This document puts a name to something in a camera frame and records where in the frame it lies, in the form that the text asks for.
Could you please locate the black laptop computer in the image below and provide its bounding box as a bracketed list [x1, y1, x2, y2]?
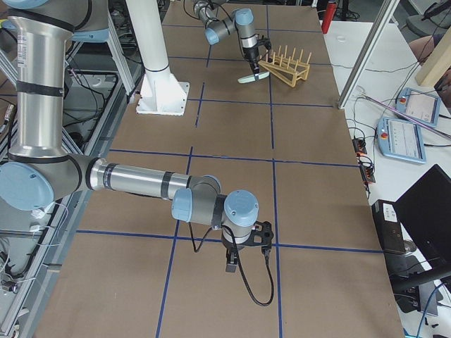
[371, 164, 450, 292]

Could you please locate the red cylinder bottle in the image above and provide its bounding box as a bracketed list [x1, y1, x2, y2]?
[321, 1, 338, 35]

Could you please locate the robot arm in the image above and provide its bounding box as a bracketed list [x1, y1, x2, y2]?
[1, 1, 259, 271]
[192, 1, 271, 84]

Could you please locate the mint green plate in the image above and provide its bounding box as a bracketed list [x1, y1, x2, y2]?
[237, 71, 270, 84]

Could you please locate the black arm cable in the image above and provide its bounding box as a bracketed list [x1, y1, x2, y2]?
[188, 221, 276, 306]

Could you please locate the aluminium frame post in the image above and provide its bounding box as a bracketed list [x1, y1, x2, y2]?
[338, 0, 400, 109]

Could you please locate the near blue teach pendant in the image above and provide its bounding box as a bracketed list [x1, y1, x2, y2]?
[376, 116, 426, 164]

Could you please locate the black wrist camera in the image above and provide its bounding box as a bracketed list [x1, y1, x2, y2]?
[259, 35, 272, 51]
[245, 221, 274, 257]

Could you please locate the orange black power strip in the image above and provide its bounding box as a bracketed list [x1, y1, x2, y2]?
[352, 137, 376, 184]

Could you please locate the reacher grabber stick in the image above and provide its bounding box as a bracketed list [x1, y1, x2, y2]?
[359, 93, 450, 139]

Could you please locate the wooden plate rack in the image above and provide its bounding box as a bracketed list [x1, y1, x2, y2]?
[259, 45, 312, 88]

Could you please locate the far blue teach pendant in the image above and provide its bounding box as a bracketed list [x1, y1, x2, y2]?
[395, 87, 441, 127]

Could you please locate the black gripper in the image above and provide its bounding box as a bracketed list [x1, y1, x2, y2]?
[243, 45, 261, 81]
[222, 239, 245, 273]

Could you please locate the blue teach pendant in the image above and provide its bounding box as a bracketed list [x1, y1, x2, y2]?
[395, 87, 441, 127]
[376, 116, 426, 164]

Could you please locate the white camera mast with base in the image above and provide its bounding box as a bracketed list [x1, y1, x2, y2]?
[126, 0, 190, 116]

